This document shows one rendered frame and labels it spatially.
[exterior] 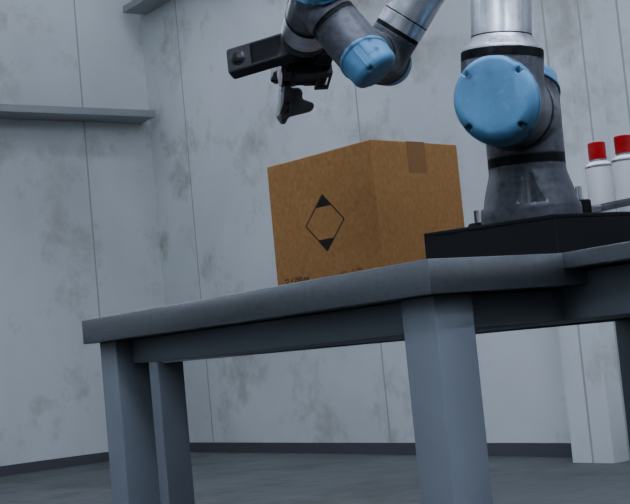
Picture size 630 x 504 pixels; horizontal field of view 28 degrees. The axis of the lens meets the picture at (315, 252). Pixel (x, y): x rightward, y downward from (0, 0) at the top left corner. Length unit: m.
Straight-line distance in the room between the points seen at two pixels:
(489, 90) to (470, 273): 0.37
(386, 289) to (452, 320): 0.09
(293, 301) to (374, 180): 0.73
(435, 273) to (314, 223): 1.03
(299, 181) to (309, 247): 0.13
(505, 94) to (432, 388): 0.47
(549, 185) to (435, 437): 0.54
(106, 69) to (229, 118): 1.57
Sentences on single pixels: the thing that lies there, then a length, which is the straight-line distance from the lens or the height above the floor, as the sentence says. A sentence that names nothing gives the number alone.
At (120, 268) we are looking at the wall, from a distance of 11.21.
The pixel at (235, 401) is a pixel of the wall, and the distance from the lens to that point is 10.47.
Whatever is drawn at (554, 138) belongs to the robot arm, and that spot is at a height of 1.02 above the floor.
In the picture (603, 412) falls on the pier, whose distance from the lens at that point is 7.08.
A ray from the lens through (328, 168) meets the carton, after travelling 2.40.
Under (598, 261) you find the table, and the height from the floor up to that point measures 0.81.
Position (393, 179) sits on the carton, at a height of 1.05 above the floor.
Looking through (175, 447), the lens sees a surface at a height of 0.57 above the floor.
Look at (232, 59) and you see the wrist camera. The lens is 2.02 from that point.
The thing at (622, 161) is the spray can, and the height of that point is 1.03.
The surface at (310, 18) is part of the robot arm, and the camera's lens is 1.87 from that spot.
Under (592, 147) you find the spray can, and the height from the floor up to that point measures 1.07.
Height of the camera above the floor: 0.73
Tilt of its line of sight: 5 degrees up
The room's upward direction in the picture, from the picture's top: 5 degrees counter-clockwise
